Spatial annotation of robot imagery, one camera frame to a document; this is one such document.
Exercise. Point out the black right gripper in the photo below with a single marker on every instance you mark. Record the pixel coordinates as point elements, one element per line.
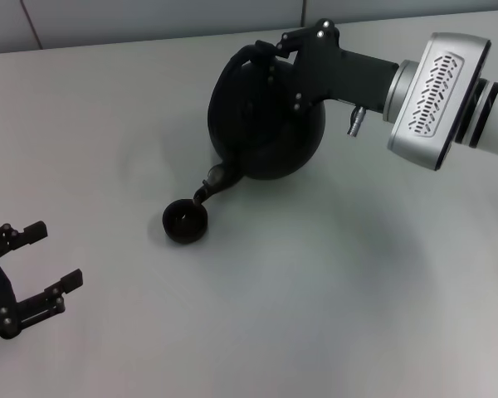
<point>336,70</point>

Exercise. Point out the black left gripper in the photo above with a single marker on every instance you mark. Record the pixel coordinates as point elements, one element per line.
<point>0,298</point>

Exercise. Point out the black round teapot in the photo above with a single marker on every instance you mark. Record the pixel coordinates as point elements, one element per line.
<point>265,141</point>

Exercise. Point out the small black teacup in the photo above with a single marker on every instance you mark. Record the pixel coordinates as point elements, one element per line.
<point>178,233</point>

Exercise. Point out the white partition board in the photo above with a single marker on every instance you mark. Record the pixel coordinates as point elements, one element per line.
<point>398,8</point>
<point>149,16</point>
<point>4,25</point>

